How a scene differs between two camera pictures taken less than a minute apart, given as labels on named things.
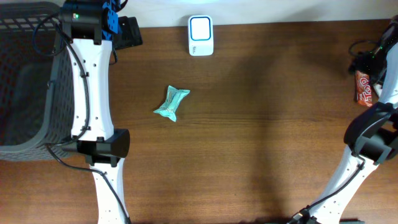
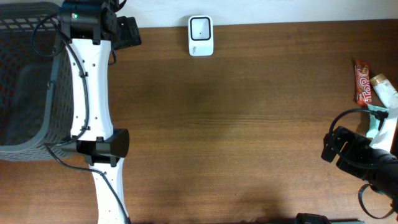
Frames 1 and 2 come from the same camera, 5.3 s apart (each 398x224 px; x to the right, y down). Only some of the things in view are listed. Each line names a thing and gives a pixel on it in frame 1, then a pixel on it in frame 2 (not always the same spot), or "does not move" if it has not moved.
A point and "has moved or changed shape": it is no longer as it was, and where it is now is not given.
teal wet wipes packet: x=173 y=98 has moved or changed shape
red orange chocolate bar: x=364 y=89 does not move
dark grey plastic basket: x=36 y=81 does not move
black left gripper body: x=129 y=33 does not move
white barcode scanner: x=200 y=35 does not move
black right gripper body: x=363 y=62 -> x=337 y=144
